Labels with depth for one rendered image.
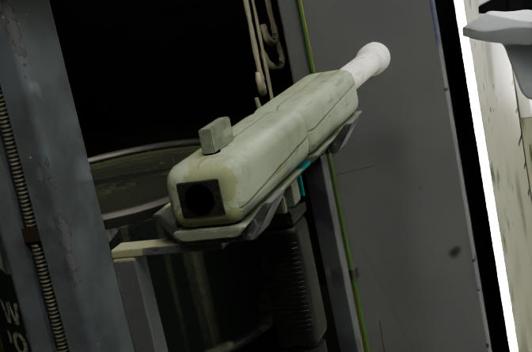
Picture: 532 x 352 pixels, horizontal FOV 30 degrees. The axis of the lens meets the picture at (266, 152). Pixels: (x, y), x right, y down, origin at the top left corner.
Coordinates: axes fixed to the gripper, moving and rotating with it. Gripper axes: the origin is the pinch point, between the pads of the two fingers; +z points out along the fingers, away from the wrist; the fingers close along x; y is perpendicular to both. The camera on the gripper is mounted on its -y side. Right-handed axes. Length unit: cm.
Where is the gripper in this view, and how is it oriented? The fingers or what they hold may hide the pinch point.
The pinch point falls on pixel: (488, 9)
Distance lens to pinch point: 69.8
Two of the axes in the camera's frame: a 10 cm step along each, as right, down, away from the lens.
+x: 4.3, -4.6, 7.7
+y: 1.7, 8.9, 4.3
